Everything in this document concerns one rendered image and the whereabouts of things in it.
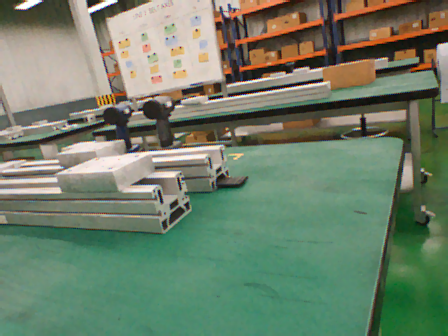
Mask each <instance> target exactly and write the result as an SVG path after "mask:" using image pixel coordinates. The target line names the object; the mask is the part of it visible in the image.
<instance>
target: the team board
mask: <svg viewBox="0 0 448 336"><path fill-rule="evenodd" d="M106 22H107V24H108V29H109V31H110V36H111V39H112V44H113V46H114V51H115V54H116V59H117V61H118V67H119V69H120V74H121V76H122V81H123V83H124V89H125V91H126V96H127V99H128V100H132V102H133V108H134V110H135V113H139V110H138V107H137V102H136V100H135V98H141V97H145V96H151V95H155V94H162V93H165V92H172V91H176V90H183V89H187V88H193V87H197V86H201V85H208V84H212V83H220V84H221V87H222V95H223V98H229V96H228V93H227V86H226V82H225V81H226V78H225V71H224V68H223V65H222V57H221V54H220V46H219V43H218V35H217V32H216V25H215V21H214V14H213V10H212V3H211V0H154V1H152V2H149V3H147V4H143V5H141V6H138V7H137V8H135V9H131V10H130V11H127V12H124V13H121V14H119V15H116V16H114V17H111V18H108V19H106ZM229 130H230V133H231V140H232V141H224V142H206V143H197V144H183V145H186V146H187V148H189V147H198V146H217V145H227V144H232V146H233V147H238V144H237V140H236V136H235V129H234V127H233V128H229Z"/></svg>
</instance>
